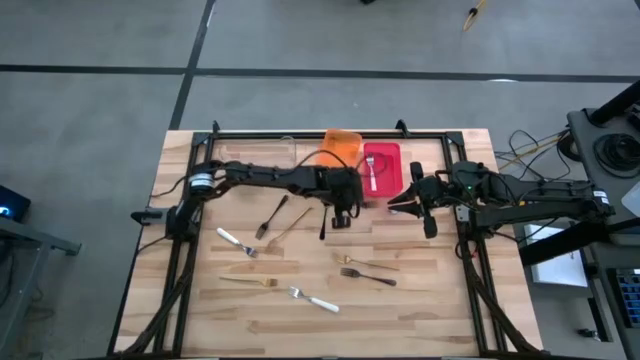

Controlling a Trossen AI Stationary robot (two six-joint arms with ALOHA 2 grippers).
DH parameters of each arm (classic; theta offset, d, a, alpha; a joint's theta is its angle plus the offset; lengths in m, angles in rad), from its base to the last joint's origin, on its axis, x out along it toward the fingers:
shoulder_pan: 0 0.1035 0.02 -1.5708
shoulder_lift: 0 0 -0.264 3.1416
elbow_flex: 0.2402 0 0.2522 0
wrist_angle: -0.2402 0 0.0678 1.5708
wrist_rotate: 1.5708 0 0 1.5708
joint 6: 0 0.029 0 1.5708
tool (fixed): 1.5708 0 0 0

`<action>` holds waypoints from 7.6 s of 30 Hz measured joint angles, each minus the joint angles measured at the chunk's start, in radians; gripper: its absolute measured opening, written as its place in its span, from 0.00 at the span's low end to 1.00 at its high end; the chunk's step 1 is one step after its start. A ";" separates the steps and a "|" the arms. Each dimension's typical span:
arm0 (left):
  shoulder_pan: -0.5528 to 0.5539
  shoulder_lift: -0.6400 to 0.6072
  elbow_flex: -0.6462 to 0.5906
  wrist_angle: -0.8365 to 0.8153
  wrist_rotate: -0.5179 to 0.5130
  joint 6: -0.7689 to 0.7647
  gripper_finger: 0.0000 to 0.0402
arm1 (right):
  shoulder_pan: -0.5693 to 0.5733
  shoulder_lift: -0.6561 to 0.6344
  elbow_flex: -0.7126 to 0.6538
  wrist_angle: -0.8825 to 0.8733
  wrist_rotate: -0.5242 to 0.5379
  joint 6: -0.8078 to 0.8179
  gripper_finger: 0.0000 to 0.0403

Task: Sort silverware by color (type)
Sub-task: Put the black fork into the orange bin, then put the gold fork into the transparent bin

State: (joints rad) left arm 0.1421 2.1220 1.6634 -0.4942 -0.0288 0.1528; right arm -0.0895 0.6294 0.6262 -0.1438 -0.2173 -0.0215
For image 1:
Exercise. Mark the red translucent plastic bin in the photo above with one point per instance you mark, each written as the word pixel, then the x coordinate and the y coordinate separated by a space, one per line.
pixel 390 170

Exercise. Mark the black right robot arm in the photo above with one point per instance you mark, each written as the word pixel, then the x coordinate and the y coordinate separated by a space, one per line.
pixel 540 197

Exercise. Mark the dark grey desk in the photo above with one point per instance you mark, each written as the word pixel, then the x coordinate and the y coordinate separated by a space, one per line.
pixel 602 270

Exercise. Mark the white paper sheet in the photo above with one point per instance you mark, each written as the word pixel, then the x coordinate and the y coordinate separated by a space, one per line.
pixel 632 200

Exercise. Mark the gold metal fork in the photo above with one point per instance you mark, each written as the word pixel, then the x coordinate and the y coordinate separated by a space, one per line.
pixel 350 260
pixel 250 280
pixel 292 227

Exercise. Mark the grey bracket plate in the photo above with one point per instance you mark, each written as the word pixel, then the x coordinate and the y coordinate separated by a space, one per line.
pixel 462 214

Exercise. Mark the clear plastic bin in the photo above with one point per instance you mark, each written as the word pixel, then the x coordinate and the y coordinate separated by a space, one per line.
pixel 250 147

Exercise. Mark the black computer tower blue light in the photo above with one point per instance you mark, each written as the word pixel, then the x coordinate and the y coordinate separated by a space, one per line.
pixel 15 205

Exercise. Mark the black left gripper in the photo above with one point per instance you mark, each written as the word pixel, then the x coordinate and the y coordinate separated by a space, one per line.
pixel 342 190

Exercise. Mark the black pole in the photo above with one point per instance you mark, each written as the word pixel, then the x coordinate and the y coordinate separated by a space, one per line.
pixel 615 105

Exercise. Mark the grey equipment cart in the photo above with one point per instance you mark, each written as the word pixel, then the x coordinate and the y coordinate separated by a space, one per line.
pixel 585 150

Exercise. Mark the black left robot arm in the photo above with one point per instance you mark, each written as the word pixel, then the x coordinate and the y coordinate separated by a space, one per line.
pixel 270 177

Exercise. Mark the grey metal desk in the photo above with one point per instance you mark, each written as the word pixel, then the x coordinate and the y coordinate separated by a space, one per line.
pixel 35 236

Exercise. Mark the black stand beam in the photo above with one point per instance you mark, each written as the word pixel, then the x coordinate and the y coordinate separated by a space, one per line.
pixel 560 245

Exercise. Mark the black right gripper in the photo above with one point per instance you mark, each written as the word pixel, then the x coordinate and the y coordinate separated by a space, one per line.
pixel 435 195

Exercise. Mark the black button panel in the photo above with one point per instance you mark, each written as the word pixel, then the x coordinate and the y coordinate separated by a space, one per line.
pixel 630 295

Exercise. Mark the white box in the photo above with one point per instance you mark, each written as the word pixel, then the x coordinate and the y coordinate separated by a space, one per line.
pixel 555 270

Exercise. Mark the black metal fork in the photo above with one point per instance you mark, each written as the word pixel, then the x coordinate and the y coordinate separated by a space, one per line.
pixel 272 216
pixel 370 276
pixel 323 230

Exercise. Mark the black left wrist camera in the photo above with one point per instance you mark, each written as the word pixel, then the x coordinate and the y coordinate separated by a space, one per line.
pixel 340 221

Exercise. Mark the orange plastic bin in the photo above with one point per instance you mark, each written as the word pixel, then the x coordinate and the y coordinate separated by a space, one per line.
pixel 345 142

